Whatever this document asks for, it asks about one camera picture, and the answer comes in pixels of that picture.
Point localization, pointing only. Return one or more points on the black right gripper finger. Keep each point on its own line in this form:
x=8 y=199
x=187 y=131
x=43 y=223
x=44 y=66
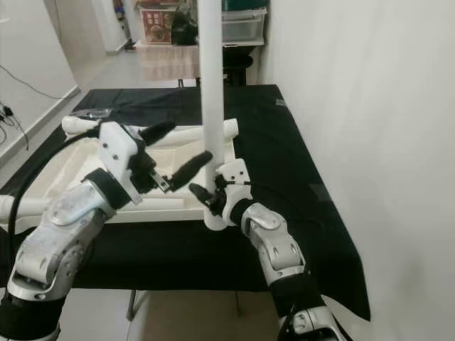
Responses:
x=200 y=195

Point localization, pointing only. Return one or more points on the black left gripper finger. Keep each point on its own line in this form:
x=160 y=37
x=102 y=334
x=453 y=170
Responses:
x=158 y=132
x=188 y=169

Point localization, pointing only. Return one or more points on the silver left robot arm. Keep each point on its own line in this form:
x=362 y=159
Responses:
x=64 y=234

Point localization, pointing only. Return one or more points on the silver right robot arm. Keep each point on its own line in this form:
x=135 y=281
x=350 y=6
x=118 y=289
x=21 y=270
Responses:
x=277 y=249

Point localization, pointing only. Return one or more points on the black tablecloth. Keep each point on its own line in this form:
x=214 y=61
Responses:
x=185 y=256

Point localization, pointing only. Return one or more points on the clear plastic bag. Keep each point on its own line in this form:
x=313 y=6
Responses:
x=92 y=113

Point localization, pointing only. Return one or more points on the beige cloth covered table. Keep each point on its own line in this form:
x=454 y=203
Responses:
x=165 y=62

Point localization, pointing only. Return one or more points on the white plastic table top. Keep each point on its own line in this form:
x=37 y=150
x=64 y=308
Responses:
x=64 y=170

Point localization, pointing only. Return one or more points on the grey metal table leg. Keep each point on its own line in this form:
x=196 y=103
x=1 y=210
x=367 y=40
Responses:
x=237 y=304
x=134 y=305

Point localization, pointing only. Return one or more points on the black bag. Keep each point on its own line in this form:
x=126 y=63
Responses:
x=185 y=27

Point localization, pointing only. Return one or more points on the orange-lidded storage box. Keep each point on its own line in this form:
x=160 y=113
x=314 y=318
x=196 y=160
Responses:
x=158 y=23

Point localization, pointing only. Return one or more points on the clear plastic storage box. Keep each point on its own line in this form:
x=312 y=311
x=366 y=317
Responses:
x=245 y=25

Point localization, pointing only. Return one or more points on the green pot lid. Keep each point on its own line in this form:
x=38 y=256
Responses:
x=245 y=5

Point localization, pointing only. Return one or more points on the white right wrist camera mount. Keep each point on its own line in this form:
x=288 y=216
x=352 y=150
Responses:
x=238 y=177

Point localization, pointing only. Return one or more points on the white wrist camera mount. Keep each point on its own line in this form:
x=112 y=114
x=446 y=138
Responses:
x=238 y=177
x=117 y=153

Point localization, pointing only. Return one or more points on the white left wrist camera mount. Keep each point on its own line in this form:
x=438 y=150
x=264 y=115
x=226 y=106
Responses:
x=117 y=153

